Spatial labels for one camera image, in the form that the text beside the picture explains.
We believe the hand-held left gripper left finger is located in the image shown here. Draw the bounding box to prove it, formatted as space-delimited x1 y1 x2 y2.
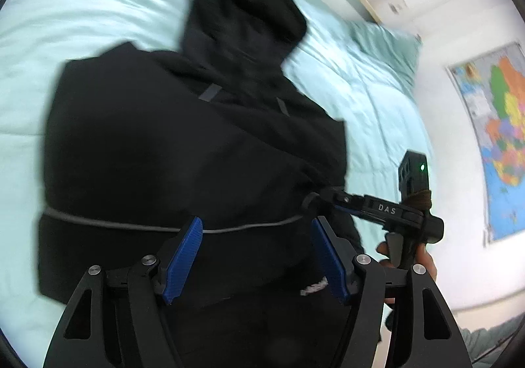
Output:
41 215 204 368

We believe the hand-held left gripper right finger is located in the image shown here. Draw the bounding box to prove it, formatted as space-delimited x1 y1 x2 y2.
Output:
309 215 472 368

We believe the person's right hand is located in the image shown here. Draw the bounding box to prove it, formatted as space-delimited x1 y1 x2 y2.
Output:
376 242 439 283

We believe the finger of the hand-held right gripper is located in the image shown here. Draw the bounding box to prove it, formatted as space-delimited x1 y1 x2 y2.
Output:
303 187 411 218
334 205 396 230

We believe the wall map poster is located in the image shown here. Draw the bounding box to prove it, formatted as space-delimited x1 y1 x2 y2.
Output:
446 42 525 248

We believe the grey-green cloth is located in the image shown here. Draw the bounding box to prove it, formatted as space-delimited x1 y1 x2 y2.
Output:
461 317 525 368

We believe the green quilt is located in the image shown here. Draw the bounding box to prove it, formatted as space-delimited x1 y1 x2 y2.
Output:
0 0 431 352

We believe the black hoodie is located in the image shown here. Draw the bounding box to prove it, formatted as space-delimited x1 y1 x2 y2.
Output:
37 0 366 368

